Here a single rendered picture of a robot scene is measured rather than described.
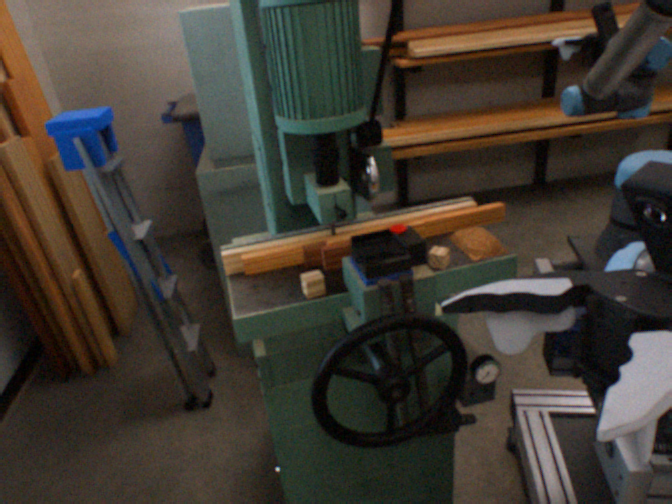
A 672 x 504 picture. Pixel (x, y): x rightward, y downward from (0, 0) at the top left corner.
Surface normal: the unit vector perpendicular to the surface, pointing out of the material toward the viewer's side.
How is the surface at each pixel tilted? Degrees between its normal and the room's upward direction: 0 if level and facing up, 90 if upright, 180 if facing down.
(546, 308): 84
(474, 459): 0
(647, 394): 34
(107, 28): 90
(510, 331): 88
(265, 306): 0
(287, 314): 90
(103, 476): 0
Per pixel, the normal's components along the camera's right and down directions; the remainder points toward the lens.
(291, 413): 0.25, 0.43
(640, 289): -0.14, -0.93
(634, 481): -0.14, 0.48
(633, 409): 0.04, -0.48
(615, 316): -0.95, 0.23
